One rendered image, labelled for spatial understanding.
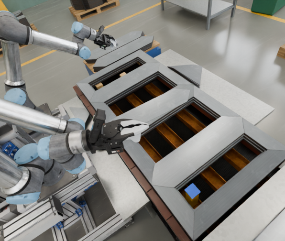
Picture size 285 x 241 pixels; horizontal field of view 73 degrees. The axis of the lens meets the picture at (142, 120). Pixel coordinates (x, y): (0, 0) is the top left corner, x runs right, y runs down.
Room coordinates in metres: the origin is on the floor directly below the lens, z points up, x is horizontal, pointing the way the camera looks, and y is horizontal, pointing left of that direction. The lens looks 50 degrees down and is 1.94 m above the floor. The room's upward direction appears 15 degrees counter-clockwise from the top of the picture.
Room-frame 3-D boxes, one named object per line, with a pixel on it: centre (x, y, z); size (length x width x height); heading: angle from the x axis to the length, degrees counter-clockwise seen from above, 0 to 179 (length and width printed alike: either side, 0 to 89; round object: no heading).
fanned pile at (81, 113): (1.31, 0.53, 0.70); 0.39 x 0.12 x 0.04; 23
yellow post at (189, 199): (0.33, -0.16, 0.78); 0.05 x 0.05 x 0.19; 23
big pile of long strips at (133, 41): (2.02, 0.04, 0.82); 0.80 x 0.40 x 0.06; 113
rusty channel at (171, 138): (0.97, -0.11, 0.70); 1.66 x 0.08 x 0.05; 23
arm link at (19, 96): (1.04, 0.72, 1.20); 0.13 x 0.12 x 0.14; 22
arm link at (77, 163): (0.43, 0.29, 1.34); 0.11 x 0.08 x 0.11; 175
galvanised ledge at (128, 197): (0.97, 0.43, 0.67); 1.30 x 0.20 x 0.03; 23
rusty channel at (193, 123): (1.06, -0.30, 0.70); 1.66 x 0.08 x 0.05; 23
